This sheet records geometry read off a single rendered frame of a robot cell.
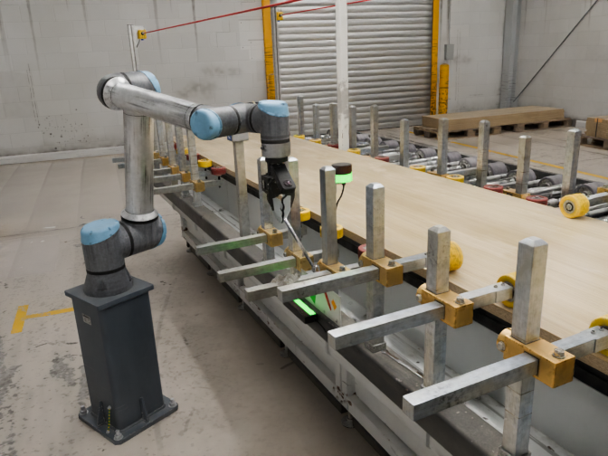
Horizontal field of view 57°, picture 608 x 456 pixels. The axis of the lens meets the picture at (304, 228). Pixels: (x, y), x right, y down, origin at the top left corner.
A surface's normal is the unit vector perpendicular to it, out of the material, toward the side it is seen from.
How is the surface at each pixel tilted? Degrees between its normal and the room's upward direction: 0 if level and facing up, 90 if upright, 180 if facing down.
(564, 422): 90
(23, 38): 90
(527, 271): 90
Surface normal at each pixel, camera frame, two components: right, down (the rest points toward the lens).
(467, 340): -0.90, 0.17
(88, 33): 0.34, 0.27
